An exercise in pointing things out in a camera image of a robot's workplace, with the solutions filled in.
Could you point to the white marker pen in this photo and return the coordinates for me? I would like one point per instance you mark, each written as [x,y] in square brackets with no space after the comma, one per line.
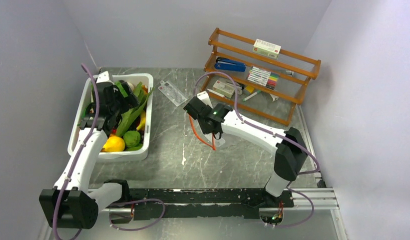
[215,93]

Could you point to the coloured marker set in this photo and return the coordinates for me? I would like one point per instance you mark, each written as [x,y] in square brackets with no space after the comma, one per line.
[262,77]

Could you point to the yellow lemon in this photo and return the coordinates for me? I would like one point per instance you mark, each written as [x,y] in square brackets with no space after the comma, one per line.
[113,144]

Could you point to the white green box lower shelf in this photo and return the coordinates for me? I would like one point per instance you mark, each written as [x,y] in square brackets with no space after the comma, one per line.
[223,88]

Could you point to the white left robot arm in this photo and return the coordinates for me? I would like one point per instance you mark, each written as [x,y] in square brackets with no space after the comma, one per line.
[69,204]

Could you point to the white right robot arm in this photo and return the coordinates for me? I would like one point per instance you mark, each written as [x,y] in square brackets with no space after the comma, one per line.
[287,146]

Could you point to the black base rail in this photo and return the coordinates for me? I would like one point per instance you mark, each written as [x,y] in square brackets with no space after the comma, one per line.
[150,203]

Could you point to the white green box top shelf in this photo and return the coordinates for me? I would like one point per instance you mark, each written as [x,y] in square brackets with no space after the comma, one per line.
[267,49]

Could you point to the blue stapler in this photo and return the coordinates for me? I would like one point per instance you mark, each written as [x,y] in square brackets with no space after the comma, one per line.
[222,63]

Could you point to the yellow sticky note block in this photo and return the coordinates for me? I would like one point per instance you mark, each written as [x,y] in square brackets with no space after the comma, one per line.
[248,90]

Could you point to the packaged protractor ruler set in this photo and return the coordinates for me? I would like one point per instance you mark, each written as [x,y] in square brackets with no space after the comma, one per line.
[172,93]

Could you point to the white correction tape dispenser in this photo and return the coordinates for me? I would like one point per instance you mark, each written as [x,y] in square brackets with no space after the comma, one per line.
[239,88]

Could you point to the green romaine lettuce leaf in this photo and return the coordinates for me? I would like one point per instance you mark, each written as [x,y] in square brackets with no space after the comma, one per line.
[133,113]

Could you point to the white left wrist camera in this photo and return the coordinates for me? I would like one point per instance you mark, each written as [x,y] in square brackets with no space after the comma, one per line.
[104,77]

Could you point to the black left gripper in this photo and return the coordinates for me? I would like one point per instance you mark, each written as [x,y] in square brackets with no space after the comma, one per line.
[128,102]

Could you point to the green capped marker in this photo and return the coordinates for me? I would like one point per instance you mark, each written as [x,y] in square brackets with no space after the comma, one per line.
[251,96]

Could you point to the wooden desk shelf rack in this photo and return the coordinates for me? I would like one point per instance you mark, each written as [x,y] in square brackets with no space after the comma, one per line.
[295,73]

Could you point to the yellow banana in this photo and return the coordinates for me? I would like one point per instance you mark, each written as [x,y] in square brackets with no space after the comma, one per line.
[142,121]

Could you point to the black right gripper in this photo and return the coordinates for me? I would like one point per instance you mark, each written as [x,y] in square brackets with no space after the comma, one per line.
[206,132]

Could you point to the white green box shelf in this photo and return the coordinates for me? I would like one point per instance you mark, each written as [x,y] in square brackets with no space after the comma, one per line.
[267,49]
[223,88]

